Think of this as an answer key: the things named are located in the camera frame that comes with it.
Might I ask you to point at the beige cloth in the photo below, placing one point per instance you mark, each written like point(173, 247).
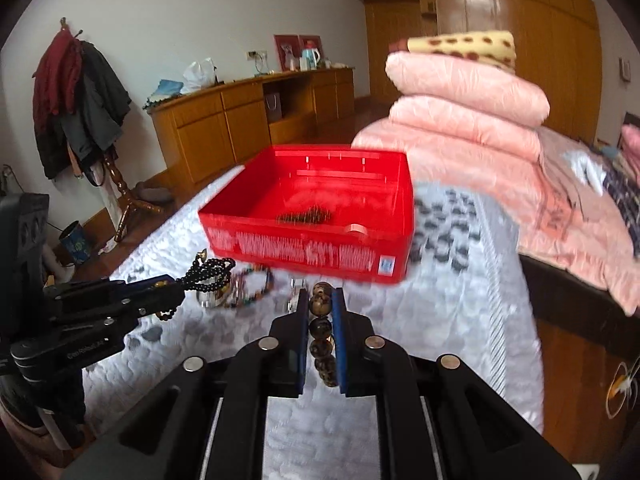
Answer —
point(562, 195)

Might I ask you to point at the red photo frame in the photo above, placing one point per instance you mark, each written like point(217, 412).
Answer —
point(315, 42)
point(285, 50)

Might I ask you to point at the white cloth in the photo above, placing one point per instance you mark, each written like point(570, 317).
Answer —
point(587, 166)

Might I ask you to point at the blue cloth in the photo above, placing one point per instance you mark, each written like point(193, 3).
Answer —
point(165, 91)

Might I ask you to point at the teal thermos jug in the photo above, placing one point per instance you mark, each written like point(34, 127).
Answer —
point(310, 59)

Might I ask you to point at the wooden wardrobe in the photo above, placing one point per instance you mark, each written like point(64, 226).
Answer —
point(500, 5)

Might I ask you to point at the yellow spotted blanket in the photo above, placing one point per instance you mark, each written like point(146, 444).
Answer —
point(462, 47)

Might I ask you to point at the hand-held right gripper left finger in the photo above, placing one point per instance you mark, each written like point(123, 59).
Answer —
point(302, 350)

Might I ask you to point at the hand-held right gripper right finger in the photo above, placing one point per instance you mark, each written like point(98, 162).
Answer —
point(339, 350)

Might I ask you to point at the folded pink blanket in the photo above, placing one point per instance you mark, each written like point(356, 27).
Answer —
point(632, 141)

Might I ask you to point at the grey gift bag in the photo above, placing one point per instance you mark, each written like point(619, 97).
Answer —
point(273, 107)

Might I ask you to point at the folded pink quilt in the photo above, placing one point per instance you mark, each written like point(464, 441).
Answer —
point(465, 87)
point(465, 127)

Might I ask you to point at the plaid shirt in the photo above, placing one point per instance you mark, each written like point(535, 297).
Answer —
point(625, 200)

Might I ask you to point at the dark jacket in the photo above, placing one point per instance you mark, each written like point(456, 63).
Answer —
point(97, 105)

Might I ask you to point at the wooden sideboard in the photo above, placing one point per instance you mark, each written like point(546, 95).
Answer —
point(210, 125)

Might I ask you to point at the wall intercom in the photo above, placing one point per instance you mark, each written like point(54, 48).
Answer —
point(625, 68)

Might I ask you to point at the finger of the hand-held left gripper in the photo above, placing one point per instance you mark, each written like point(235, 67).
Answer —
point(75, 347)
point(115, 295)

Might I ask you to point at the red scarf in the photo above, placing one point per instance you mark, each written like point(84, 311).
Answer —
point(55, 75)

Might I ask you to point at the wall socket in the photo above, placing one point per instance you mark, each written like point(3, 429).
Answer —
point(256, 54)

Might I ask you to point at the grey slippers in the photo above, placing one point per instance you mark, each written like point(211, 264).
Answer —
point(150, 193)

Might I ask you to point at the wooden coat rack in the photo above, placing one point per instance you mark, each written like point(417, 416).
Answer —
point(125, 200)

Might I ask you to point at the blue patterned bucket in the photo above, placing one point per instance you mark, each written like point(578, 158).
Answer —
point(75, 244)

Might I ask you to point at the white plastic bag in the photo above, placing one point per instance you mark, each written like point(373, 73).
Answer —
point(200, 76)

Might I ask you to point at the red plastic box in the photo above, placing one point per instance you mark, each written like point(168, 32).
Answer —
point(310, 255)

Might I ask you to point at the grey leaf quilted table cover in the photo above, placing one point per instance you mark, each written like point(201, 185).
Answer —
point(450, 310)

